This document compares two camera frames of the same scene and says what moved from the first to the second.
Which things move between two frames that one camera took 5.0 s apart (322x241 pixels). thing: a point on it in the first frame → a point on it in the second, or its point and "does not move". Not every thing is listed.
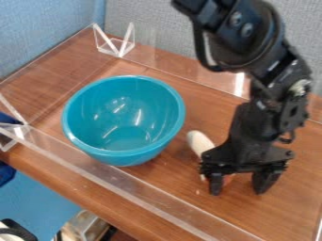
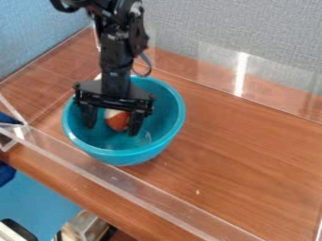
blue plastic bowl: x=122 y=119 does not move
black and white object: x=13 y=232 does not move
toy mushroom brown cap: x=201 y=143 → x=120 y=121
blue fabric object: x=7 y=171 does not move
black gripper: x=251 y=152 → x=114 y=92
